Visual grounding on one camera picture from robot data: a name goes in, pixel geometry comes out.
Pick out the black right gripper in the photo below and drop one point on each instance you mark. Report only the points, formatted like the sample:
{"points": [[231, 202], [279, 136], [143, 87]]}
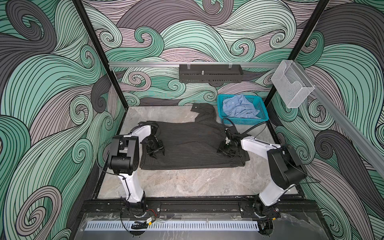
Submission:
{"points": [[221, 150]]}

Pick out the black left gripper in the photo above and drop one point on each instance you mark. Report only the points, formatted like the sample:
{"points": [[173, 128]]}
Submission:
{"points": [[160, 148]]}

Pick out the dark grey pinstripe shirt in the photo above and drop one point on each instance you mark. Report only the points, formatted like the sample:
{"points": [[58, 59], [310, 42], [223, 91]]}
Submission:
{"points": [[193, 145]]}

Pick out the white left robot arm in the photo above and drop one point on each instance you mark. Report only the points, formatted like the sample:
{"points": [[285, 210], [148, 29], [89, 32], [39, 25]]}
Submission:
{"points": [[124, 158]]}

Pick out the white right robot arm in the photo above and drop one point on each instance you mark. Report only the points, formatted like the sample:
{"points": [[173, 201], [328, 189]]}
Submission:
{"points": [[286, 170]]}

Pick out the teal plastic basket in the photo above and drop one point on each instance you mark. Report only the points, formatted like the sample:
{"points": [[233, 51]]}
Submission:
{"points": [[255, 100]]}

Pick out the light blue shirt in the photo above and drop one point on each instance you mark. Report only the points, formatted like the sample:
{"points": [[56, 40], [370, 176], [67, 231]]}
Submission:
{"points": [[239, 107]]}

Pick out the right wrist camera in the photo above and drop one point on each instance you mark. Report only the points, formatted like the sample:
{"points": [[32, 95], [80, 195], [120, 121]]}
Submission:
{"points": [[232, 133]]}

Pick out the black vertical frame post right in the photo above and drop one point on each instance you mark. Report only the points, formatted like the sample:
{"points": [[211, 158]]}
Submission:
{"points": [[309, 27]]}

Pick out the black vertical frame post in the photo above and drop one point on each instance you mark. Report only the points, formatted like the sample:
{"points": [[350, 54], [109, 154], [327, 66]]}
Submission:
{"points": [[95, 41], [309, 27]]}

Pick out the black perforated wall tray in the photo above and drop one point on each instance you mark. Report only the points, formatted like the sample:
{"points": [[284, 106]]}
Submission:
{"points": [[215, 75]]}

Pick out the clear plastic wall bin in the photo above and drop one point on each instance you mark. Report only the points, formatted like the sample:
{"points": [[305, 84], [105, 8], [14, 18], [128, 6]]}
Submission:
{"points": [[292, 83]]}

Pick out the white slotted cable duct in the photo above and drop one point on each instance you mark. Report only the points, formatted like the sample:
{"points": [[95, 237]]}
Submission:
{"points": [[248, 226]]}

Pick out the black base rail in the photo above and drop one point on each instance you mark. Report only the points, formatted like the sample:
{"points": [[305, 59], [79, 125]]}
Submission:
{"points": [[164, 208]]}

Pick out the aluminium side wall rail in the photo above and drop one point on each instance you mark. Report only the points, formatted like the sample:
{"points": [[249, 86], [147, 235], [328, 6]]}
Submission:
{"points": [[329, 94]]}

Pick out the black vertical frame post left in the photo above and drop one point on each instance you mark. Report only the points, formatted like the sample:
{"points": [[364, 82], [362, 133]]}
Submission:
{"points": [[95, 41]]}

